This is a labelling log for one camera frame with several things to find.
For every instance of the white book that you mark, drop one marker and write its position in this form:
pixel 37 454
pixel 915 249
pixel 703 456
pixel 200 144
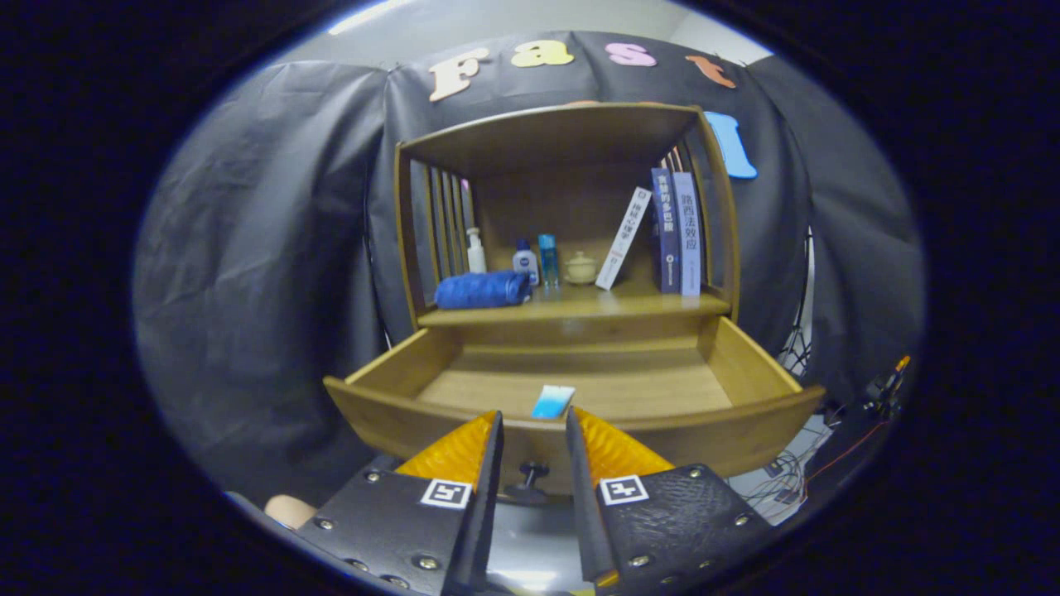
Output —
pixel 623 240

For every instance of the blue squeeze tube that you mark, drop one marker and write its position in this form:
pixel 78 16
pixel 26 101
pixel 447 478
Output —
pixel 551 403

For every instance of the orange and black tool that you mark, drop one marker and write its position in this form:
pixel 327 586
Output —
pixel 886 393

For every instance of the wooden cabinet with open hutch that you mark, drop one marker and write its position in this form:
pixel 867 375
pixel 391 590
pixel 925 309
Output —
pixel 580 207

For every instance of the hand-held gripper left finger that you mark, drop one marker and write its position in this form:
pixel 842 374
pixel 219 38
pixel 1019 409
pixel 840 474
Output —
pixel 487 505

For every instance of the wooden countertop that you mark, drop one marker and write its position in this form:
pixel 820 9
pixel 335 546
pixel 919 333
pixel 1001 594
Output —
pixel 596 302

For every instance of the blue rolled towel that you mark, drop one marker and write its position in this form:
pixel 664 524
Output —
pixel 480 290

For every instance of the black tripod stand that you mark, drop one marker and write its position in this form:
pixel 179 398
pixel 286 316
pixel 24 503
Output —
pixel 799 352

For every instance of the white pump bottle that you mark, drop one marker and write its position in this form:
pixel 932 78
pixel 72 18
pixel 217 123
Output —
pixel 476 261

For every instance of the light purple book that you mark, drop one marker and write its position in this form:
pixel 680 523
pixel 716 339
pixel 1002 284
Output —
pixel 687 240

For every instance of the black backdrop cloth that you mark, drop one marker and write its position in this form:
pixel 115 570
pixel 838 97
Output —
pixel 248 273

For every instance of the dark blue book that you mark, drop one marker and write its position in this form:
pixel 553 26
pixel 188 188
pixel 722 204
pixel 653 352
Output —
pixel 665 232

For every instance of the wooden drawer with black knob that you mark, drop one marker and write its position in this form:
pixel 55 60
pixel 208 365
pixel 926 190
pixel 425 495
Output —
pixel 646 381

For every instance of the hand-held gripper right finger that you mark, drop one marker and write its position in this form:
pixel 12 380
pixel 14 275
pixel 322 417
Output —
pixel 584 513

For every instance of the clear blue bottle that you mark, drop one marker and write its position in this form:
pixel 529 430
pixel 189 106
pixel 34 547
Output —
pixel 548 261

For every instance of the white bottle with blue cap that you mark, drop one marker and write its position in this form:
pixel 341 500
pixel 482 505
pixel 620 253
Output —
pixel 525 265

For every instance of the beige lidded teacup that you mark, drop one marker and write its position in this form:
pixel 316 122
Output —
pixel 581 269

